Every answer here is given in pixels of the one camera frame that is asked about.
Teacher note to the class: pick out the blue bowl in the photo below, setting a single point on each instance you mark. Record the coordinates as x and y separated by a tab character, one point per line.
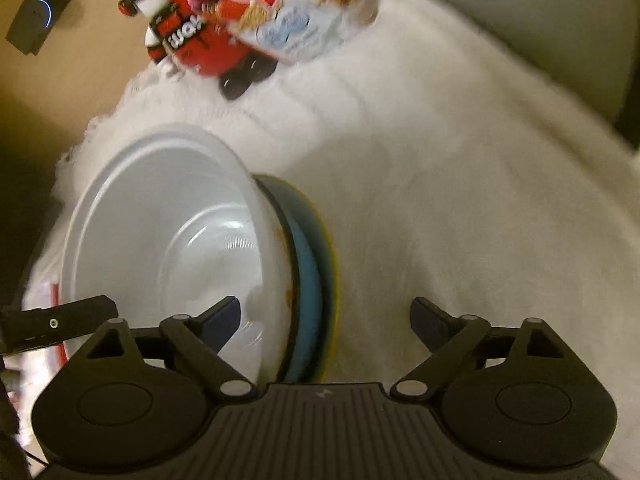
307	285

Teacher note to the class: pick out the white plastic bowl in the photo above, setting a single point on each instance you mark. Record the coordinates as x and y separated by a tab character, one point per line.
165	240

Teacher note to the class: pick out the red cereal bag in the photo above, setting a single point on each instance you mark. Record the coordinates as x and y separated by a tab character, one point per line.
300	25

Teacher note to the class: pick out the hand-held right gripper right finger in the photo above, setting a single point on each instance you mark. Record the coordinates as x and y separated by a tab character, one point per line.
427	322

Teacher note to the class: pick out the white fluffy cloth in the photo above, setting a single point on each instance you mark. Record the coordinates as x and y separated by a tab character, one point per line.
450	185

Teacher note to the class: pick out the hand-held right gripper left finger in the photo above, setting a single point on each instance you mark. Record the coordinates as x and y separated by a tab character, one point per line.
222	320

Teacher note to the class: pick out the panda figure in red suit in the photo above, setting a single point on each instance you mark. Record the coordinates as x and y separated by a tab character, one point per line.
185	45

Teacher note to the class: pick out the black power strip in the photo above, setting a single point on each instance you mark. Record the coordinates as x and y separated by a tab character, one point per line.
35	20

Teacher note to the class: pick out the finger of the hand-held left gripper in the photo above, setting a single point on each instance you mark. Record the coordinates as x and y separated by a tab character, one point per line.
50	322

